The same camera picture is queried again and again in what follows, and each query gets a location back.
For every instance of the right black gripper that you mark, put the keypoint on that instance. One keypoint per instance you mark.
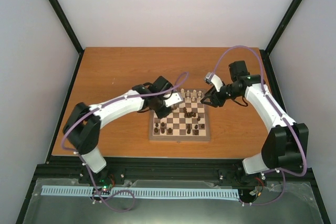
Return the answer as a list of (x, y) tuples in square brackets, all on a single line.
[(217, 100)]

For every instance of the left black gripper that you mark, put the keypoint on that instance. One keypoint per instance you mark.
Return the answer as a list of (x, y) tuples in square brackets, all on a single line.
[(163, 114)]

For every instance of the wooden chess board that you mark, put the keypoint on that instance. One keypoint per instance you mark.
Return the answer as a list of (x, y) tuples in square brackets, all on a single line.
[(188, 138)]

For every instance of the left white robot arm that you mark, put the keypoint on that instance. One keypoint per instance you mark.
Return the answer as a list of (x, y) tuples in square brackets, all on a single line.
[(82, 128)]

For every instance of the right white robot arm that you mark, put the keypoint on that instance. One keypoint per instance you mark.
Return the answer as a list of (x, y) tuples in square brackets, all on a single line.
[(285, 147)]

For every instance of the white chess pieces row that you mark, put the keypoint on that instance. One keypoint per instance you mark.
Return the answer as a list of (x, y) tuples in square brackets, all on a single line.
[(192, 95)]

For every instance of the dark chess piece cluster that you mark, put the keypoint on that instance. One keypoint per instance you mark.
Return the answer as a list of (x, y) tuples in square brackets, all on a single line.
[(177, 124)]

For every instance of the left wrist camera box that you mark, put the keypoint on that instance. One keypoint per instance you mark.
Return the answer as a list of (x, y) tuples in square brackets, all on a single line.
[(172, 99)]

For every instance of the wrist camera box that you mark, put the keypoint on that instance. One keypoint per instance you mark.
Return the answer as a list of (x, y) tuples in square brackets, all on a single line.
[(172, 99), (212, 79)]

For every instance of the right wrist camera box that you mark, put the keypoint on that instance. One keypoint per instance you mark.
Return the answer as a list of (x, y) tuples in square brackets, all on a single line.
[(212, 79)]

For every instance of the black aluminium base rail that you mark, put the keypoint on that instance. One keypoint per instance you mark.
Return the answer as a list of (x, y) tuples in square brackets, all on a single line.
[(223, 172)]

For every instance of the light blue cable duct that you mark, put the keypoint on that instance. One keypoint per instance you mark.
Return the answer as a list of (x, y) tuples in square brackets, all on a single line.
[(141, 193)]

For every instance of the right black frame post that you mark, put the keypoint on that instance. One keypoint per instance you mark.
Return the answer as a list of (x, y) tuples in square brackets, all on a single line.
[(291, 10)]

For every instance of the black frame post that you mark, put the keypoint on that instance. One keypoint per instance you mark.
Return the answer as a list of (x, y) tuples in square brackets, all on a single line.
[(291, 10), (66, 25)]

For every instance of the left black frame post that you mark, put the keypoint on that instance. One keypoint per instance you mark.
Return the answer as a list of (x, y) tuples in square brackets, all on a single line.
[(66, 25)]

